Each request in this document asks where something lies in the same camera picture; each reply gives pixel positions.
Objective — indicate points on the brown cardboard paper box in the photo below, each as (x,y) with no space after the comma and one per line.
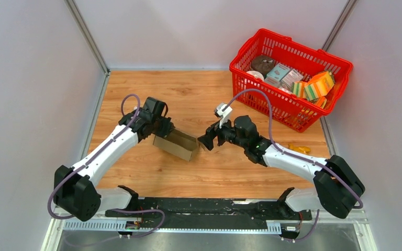
(180,144)

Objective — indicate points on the grey white small box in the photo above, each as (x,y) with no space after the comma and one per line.
(292,76)

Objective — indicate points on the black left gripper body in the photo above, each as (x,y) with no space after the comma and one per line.
(162,126)

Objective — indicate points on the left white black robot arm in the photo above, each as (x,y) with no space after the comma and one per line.
(75,192)

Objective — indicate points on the brown round packaged item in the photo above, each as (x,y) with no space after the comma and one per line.
(262,64)

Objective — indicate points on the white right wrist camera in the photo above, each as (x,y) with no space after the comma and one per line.
(223,111)

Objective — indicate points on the aluminium frame corner post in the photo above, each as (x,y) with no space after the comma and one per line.
(81,23)

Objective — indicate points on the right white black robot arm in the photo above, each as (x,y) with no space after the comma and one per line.
(337,189)

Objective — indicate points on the red plastic basket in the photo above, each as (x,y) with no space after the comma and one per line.
(268,96)

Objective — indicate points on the yellow small object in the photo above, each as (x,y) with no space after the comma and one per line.
(300,149)

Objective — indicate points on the white round container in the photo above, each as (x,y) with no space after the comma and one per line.
(256,74)

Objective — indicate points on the green orange striped pack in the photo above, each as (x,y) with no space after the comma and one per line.
(298,89)

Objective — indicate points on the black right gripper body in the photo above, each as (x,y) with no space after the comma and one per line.
(226,133)

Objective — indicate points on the right aluminium corner post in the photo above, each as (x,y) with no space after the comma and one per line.
(338,25)

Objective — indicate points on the teal small box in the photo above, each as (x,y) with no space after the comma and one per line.
(277,72)

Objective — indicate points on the orange green striped box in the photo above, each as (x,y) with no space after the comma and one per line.
(319,85)

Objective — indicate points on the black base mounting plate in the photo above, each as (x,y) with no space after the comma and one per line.
(214,213)

